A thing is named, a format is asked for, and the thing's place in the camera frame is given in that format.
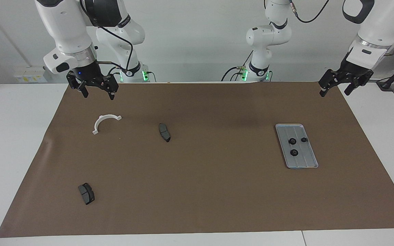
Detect white wall socket box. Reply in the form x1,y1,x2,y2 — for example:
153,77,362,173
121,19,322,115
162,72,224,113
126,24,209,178
13,66,49,83

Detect dark grey brake pad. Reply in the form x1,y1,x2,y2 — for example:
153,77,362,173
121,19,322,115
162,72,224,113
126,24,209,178
158,123,171,143
78,183,95,205

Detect black base cable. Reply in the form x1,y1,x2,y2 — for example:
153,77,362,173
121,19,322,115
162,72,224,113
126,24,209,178
222,51,254,82
105,66,122,83

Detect black right base cable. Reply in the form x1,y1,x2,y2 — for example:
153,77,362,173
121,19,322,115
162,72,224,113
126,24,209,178
105,66,122,83

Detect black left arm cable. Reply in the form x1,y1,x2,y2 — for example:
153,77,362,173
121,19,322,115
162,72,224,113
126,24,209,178
289,0,331,24

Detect black left base cable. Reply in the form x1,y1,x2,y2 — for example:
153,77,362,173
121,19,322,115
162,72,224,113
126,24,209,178
222,51,254,82

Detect white curved plastic bracket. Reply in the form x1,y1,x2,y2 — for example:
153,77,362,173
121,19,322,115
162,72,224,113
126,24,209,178
93,114,122,135

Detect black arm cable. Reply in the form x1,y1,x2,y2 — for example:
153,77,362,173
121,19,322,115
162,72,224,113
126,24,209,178
79,0,134,74
289,0,331,24

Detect silver metal tray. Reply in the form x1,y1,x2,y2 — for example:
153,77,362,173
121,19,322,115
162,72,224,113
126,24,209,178
275,124,319,169

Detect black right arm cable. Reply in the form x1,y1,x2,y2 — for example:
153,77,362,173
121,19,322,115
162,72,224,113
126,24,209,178
79,0,134,74

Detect brown paper table mat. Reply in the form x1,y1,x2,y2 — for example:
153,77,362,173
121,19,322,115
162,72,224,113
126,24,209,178
0,81,394,238

